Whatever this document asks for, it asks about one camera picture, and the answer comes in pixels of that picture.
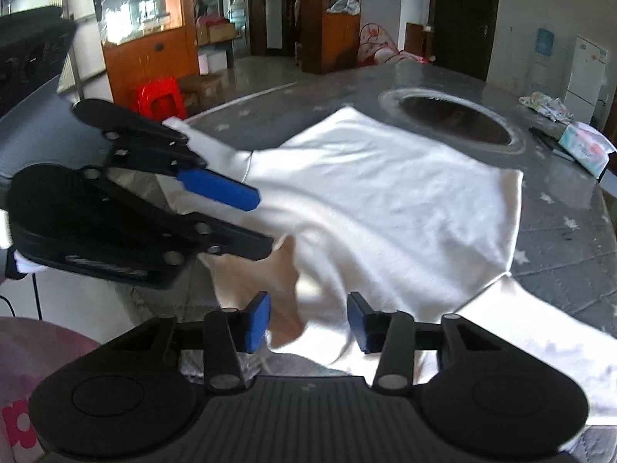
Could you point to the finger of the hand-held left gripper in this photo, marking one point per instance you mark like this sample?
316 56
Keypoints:
221 190
241 243

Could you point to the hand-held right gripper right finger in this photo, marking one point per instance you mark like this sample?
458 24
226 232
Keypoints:
359 323

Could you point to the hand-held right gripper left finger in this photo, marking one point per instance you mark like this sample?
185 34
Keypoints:
258 323

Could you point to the cream white shirt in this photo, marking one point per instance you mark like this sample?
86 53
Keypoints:
385 202

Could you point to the red plastic stool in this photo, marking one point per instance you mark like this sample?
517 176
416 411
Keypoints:
159 94

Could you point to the white storage box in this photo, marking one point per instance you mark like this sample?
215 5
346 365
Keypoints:
212 62

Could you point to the person's pink clothing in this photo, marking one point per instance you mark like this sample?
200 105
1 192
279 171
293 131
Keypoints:
29 347

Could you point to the wooden glass display cabinet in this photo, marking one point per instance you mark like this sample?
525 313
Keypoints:
144 58

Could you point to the brown wooden room door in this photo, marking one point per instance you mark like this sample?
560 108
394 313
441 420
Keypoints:
258 9

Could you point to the tall wooden shelf cabinet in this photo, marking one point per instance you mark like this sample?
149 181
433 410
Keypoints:
337 43

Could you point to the polka dot play tent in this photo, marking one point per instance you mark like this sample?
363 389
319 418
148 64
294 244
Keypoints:
378 46

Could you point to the round black induction cooker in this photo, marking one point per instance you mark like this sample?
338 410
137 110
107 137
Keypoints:
453 120

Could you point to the small wooden cabinet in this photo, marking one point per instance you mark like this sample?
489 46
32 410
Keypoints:
414 38

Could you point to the tissue pack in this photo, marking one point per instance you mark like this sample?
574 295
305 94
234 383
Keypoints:
585 149

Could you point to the crumpled floral cloth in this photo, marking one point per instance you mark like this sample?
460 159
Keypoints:
547 105

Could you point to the dark wooden door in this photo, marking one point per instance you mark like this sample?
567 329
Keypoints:
465 19

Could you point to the water dispenser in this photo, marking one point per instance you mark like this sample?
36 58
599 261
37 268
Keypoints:
543 43

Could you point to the white refrigerator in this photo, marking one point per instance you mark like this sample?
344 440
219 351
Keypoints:
585 72

